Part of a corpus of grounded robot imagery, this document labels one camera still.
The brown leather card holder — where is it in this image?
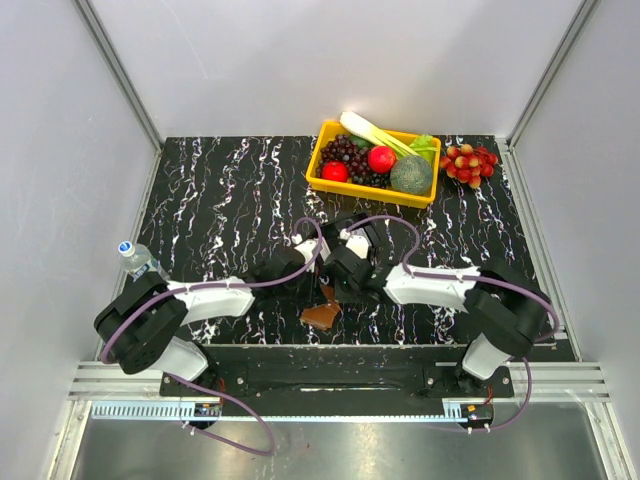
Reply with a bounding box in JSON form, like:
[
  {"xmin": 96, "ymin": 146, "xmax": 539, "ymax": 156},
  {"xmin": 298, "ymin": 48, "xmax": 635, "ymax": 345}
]
[{"xmin": 300, "ymin": 286, "xmax": 342, "ymax": 331}]

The black card box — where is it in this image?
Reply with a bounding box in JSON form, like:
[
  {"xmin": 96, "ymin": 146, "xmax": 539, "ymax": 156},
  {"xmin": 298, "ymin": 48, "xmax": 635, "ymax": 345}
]
[{"xmin": 320, "ymin": 212, "xmax": 388, "ymax": 261}]

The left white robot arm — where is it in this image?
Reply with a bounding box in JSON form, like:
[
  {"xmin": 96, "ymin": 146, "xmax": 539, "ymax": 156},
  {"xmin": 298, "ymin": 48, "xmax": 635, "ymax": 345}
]
[{"xmin": 94, "ymin": 240, "xmax": 322, "ymax": 395}]

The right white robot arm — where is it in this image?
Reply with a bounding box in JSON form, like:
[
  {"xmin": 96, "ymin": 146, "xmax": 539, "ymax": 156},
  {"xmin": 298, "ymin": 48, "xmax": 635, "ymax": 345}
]
[{"xmin": 323, "ymin": 244, "xmax": 554, "ymax": 396}]

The yellow plastic basket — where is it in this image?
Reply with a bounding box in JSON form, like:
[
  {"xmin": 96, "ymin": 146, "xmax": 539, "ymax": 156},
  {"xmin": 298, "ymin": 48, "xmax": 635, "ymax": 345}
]
[{"xmin": 305, "ymin": 121, "xmax": 442, "ymax": 209}]

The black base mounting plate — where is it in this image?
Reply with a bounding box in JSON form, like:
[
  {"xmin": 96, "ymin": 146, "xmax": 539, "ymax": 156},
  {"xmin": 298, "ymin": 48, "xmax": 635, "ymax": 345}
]
[{"xmin": 159, "ymin": 343, "xmax": 516, "ymax": 401}]

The red apple front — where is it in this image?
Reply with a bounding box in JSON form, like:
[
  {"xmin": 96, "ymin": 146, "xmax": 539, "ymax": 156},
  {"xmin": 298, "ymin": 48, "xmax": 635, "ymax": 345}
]
[{"xmin": 321, "ymin": 161, "xmax": 349, "ymax": 182}]

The red apple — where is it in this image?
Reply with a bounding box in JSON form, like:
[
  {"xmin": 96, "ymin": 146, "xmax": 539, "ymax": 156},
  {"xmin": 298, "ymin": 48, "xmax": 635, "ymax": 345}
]
[
  {"xmin": 321, "ymin": 161, "xmax": 349, "ymax": 182},
  {"xmin": 368, "ymin": 146, "xmax": 397, "ymax": 174}
]

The green netted melon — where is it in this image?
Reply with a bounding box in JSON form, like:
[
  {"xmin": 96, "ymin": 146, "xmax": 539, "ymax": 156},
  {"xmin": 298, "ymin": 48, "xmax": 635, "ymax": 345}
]
[{"xmin": 390, "ymin": 155, "xmax": 433, "ymax": 196}]

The red apple back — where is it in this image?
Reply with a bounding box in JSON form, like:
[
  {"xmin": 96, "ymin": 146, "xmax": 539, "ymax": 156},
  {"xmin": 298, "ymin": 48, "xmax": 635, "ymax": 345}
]
[{"xmin": 368, "ymin": 146, "xmax": 397, "ymax": 174}]

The dark purple grape bunch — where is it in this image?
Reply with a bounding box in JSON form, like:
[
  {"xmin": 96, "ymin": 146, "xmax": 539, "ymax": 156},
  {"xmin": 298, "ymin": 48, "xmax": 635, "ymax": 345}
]
[{"xmin": 315, "ymin": 134, "xmax": 390, "ymax": 188}]

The green cucumber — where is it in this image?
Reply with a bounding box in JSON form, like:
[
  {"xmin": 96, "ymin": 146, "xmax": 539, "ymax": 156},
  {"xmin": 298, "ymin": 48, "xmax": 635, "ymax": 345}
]
[{"xmin": 349, "ymin": 135, "xmax": 373, "ymax": 148}]

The white green leek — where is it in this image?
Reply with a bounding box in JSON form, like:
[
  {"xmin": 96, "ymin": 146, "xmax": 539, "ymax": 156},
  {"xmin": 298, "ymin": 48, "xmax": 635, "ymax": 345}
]
[{"xmin": 339, "ymin": 111, "xmax": 416, "ymax": 158}]

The red cherry cluster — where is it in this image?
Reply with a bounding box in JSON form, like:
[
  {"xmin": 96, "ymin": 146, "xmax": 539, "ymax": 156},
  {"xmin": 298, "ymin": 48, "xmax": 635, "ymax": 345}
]
[{"xmin": 439, "ymin": 144, "xmax": 499, "ymax": 189}]

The clear plastic water bottle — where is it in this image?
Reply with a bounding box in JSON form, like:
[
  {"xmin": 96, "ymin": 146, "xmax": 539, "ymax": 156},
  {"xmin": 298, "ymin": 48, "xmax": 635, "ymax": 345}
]
[{"xmin": 118, "ymin": 241, "xmax": 170, "ymax": 281}]

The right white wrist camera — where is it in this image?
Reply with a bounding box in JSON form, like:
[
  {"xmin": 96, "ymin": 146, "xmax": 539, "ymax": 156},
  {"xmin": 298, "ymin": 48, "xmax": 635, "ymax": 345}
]
[{"xmin": 339, "ymin": 229, "xmax": 371, "ymax": 259}]

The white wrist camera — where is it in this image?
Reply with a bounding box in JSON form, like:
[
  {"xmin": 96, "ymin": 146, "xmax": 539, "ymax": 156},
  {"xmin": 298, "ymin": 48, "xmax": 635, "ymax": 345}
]
[
  {"xmin": 339, "ymin": 229, "xmax": 371, "ymax": 259},
  {"xmin": 294, "ymin": 238, "xmax": 323, "ymax": 274}
]

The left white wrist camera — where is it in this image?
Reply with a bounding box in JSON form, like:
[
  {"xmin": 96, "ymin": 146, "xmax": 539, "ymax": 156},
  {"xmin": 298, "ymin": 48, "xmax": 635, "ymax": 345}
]
[{"xmin": 294, "ymin": 238, "xmax": 323, "ymax": 274}]

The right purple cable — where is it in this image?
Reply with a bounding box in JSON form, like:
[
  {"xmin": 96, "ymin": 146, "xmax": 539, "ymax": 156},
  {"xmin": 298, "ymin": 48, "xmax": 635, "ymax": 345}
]
[{"xmin": 344, "ymin": 215, "xmax": 560, "ymax": 434}]

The aluminium frame rail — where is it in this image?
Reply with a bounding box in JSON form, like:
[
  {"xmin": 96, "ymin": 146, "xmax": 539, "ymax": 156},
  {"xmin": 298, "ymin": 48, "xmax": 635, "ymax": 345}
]
[{"xmin": 68, "ymin": 362, "xmax": 610, "ymax": 424}]

